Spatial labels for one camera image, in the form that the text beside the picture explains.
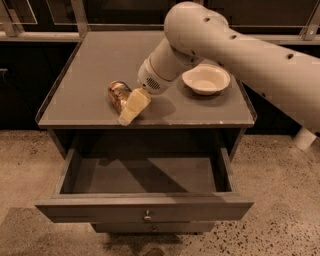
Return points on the grey drawer cabinet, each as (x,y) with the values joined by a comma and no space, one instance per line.
(79,115)

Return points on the metal railing frame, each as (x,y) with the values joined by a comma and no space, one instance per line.
(286,22)

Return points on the grey lower drawer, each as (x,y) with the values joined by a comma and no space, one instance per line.
(159,227)

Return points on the white paper bowl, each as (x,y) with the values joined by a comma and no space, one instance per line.
(206,79)

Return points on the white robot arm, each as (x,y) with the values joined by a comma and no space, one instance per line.
(290,80)

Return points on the metal top drawer knob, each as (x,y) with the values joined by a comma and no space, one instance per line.
(147,217)

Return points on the orange soda can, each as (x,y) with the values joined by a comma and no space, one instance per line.
(118,93)

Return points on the open grey top drawer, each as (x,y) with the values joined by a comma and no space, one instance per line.
(174,187)

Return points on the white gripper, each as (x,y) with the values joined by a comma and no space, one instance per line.
(149,77)

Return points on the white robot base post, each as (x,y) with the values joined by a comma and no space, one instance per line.
(304,139)

